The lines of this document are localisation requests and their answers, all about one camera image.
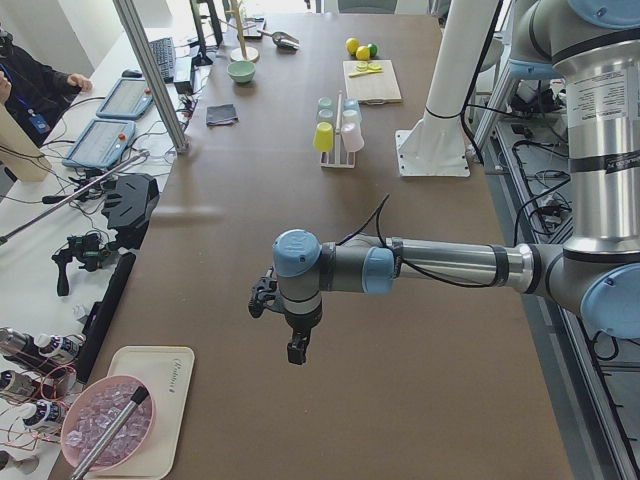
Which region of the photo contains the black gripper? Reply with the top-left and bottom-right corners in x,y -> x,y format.
248,267 -> 320,365

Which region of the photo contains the green cup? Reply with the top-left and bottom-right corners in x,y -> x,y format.
317,97 -> 334,111

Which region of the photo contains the pink cup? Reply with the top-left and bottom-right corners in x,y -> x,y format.
341,122 -> 364,153

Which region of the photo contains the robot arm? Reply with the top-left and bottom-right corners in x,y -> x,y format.
248,1 -> 639,365

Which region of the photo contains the yellow cup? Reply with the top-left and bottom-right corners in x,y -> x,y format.
313,122 -> 334,152

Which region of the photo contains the grey cup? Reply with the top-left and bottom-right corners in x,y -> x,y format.
316,108 -> 334,125

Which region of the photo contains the cream white cup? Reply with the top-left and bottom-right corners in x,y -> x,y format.
342,109 -> 361,125

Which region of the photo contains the light blue cup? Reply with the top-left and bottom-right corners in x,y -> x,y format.
343,98 -> 360,113

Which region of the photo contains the beige tray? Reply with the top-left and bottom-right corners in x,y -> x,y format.
61,346 -> 195,479

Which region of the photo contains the black stand plate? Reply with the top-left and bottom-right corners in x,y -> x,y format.
102,173 -> 159,252

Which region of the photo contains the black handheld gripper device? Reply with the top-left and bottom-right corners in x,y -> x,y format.
51,233 -> 120,297

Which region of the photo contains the pink bowl with ice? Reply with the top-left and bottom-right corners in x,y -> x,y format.
61,375 -> 155,471

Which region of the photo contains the grey cloth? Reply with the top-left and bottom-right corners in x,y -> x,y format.
205,104 -> 238,127

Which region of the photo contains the dark bottle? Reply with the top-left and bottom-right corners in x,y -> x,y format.
0,327 -> 46,369
34,333 -> 84,365
17,400 -> 67,434

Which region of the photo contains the bamboo cutting board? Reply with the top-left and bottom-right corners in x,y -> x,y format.
342,60 -> 402,104

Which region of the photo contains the green bowl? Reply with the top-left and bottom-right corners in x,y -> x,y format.
227,60 -> 256,84

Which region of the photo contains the yellow plastic knife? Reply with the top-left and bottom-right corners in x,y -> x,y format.
348,69 -> 383,78

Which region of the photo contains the wooden mug tree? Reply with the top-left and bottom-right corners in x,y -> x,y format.
222,0 -> 260,63

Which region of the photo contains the yellow lemon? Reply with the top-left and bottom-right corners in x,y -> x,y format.
355,45 -> 371,61
345,37 -> 360,56

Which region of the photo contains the metal scoop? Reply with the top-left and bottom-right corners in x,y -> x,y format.
258,29 -> 300,50

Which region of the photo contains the black keyboard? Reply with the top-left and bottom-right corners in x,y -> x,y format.
148,37 -> 176,83

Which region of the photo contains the person in dark jacket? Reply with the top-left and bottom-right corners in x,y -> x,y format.
1,29 -> 93,146

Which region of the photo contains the white wire cup rack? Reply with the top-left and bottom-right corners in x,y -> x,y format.
320,91 -> 359,169

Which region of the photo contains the aluminium frame post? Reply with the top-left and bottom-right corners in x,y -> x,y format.
113,0 -> 189,154

